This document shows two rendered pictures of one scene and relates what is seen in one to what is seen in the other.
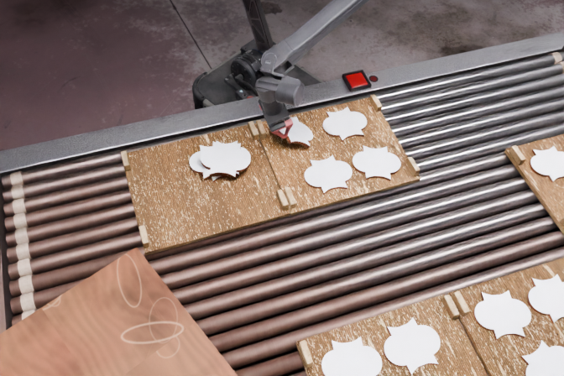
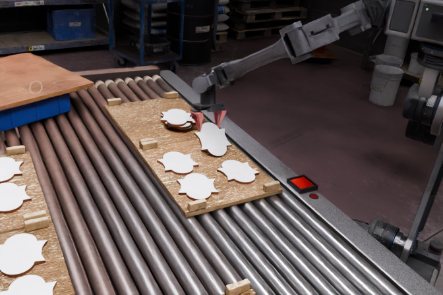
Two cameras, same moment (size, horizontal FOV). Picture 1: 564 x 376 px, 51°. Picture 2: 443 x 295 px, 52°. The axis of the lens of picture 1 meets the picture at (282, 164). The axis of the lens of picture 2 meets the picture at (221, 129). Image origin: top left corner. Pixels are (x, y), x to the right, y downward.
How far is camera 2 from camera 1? 1.86 m
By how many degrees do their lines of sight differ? 64
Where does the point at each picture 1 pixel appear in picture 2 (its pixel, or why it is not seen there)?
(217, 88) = not seen: hidden behind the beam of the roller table
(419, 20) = not seen: outside the picture
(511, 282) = (56, 267)
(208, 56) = not seen: hidden behind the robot
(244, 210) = (138, 132)
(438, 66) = (366, 243)
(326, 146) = (209, 164)
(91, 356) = (27, 76)
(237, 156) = (179, 120)
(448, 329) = (14, 219)
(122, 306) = (54, 80)
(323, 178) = (172, 159)
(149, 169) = (167, 103)
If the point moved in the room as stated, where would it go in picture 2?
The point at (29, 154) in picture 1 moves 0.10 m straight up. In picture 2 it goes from (173, 79) to (175, 60)
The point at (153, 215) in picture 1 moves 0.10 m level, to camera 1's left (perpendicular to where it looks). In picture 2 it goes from (132, 106) to (133, 97)
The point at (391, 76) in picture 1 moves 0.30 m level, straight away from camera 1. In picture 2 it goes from (324, 207) to (420, 221)
